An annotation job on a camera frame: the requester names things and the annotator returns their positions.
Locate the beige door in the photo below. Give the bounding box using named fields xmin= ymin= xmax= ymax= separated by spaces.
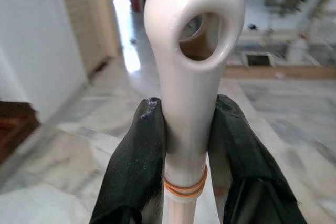
xmin=56 ymin=0 xmax=124 ymax=78

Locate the white plastic bottle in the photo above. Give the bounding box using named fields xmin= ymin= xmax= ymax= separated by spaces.
xmin=287 ymin=37 xmax=309 ymax=62

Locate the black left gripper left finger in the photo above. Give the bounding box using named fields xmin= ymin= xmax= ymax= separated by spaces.
xmin=89 ymin=97 xmax=169 ymax=224

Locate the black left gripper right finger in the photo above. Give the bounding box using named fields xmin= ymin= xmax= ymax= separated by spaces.
xmin=209 ymin=94 xmax=308 ymax=224

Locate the dark brown wooden furniture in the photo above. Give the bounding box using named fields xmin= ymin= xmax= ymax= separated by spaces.
xmin=0 ymin=100 xmax=41 ymax=164

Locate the wooden shelf rack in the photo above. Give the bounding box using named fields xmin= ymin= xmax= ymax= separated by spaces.
xmin=223 ymin=0 xmax=336 ymax=80

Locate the orange rubber band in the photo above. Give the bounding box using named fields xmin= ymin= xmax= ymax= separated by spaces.
xmin=164 ymin=166 xmax=208 ymax=199

